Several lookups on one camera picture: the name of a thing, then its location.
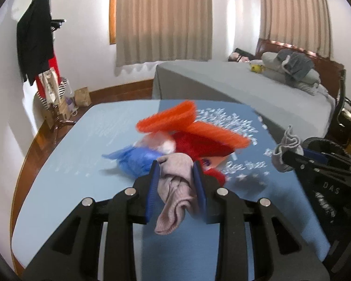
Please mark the pinkish grey sock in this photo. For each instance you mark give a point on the pinkish grey sock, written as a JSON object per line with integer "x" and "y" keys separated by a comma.
{"x": 172, "y": 199}

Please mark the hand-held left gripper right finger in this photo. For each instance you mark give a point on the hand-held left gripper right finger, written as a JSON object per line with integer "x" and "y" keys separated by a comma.
{"x": 199, "y": 194}

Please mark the brown paper bag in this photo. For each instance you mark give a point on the brown paper bag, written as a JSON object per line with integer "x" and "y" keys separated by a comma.
{"x": 82, "y": 97}

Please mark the orange mesh basket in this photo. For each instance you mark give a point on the orange mesh basket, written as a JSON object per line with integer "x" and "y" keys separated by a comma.
{"x": 163, "y": 118}

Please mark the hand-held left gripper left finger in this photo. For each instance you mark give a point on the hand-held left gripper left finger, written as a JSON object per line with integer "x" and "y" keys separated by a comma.
{"x": 152, "y": 193}

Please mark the wooden window frame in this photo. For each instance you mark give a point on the wooden window frame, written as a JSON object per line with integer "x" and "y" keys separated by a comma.
{"x": 113, "y": 8}

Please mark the red fuzzy cloth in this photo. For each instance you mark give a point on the red fuzzy cloth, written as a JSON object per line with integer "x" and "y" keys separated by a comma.
{"x": 193, "y": 146}

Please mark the blue printed tablecloth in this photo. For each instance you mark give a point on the blue printed tablecloth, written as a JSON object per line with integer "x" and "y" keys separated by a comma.
{"x": 76, "y": 152}

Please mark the dark grey clothing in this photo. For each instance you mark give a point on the dark grey clothing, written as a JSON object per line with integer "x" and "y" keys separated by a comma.
{"x": 298, "y": 63}

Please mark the folded grey blanket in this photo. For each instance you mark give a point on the folded grey blanket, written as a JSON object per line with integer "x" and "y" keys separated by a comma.
{"x": 308, "y": 87}

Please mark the black coat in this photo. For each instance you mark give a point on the black coat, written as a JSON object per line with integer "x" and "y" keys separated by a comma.
{"x": 35, "y": 35}

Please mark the red garment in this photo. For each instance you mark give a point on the red garment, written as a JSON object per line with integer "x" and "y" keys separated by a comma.
{"x": 54, "y": 64}

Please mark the black metal frame chair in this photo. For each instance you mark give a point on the black metal frame chair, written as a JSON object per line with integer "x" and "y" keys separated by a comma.
{"x": 343, "y": 117}

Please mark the patterned tote bag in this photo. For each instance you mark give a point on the patterned tote bag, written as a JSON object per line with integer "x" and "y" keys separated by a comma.
{"x": 50, "y": 85}

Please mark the grey pillows and clothes pile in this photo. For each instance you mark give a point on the grey pillows and clothes pile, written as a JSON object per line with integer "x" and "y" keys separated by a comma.
{"x": 327, "y": 67}

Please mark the pink plush toy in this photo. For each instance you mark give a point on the pink plush toy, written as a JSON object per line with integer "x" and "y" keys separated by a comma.
{"x": 238, "y": 58}

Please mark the bed with grey sheet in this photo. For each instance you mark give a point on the bed with grey sheet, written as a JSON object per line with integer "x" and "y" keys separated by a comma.
{"x": 222, "y": 85}

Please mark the black trash bin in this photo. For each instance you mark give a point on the black trash bin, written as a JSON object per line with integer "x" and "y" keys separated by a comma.
{"x": 324, "y": 143}

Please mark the beige curtain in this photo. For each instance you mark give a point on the beige curtain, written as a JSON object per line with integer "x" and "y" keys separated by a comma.
{"x": 295, "y": 14}
{"x": 163, "y": 17}

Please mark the blue cloth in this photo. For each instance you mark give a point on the blue cloth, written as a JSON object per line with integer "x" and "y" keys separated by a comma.
{"x": 131, "y": 159}

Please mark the yellow plush toy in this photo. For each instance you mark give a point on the yellow plush toy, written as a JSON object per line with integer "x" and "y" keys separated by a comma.
{"x": 256, "y": 68}

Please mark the grey pillow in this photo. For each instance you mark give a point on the grey pillow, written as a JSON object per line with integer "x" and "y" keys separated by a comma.
{"x": 269, "y": 58}
{"x": 276, "y": 74}

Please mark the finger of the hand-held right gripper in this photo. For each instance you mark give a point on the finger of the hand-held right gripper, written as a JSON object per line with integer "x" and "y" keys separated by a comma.
{"x": 316, "y": 155}
{"x": 292, "y": 161}

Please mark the purple and white box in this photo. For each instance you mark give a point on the purple and white box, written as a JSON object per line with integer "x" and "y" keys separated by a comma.
{"x": 66, "y": 106}

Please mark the black white striped bag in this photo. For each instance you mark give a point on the black white striped bag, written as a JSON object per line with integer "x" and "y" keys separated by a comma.
{"x": 65, "y": 89}

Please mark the small grey sock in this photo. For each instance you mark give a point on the small grey sock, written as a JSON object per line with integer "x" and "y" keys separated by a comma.
{"x": 280, "y": 158}

